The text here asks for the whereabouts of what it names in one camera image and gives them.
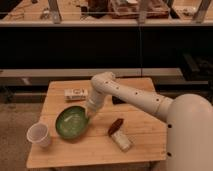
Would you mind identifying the small black rectangular object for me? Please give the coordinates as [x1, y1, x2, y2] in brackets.
[112, 96, 124, 105]

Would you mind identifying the dark red brown snack bag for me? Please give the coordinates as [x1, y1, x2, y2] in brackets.
[108, 118, 124, 136]

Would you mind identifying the long wooden bench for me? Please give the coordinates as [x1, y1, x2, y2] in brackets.
[0, 68, 183, 86]

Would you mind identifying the wooden table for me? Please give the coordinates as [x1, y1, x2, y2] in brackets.
[27, 80, 166, 169]

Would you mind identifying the clear plastic wrapped packet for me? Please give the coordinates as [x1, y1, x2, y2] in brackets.
[111, 130, 133, 152]

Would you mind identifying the green ceramic bowl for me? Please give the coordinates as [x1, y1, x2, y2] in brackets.
[55, 106, 89, 140]

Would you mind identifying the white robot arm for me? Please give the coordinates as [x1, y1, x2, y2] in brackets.
[86, 72, 213, 171]

